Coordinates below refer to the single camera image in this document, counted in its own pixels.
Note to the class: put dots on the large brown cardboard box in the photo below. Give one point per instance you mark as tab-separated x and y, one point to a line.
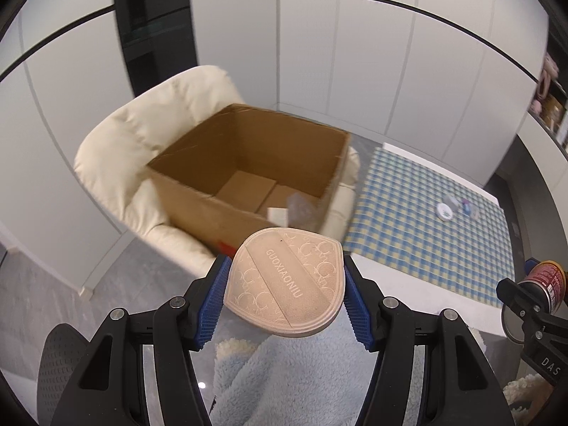
266	146

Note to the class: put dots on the pink plush bag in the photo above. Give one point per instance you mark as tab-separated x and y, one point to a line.
549	75

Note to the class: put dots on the translucent plastic storage box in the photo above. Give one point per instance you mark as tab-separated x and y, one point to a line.
302	208

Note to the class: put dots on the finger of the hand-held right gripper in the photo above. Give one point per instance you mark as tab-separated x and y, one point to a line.
517	295
532	265

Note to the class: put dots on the brown paper box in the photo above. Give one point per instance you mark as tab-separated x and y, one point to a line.
554	113

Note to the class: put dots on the cream padded armchair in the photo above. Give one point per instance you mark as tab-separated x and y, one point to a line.
120	142

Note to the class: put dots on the blue yellow checkered cloth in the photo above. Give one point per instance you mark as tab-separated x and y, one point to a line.
421	239

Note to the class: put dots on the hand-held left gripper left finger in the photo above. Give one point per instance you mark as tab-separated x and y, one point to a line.
213	306

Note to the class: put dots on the light blue fleece robe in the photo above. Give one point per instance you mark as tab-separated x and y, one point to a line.
310	377

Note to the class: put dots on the white low table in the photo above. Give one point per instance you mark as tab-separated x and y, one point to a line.
443	304

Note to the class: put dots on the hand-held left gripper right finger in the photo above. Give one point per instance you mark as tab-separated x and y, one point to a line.
357	310

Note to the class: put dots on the black glass cabinet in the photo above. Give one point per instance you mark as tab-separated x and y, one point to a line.
151	31

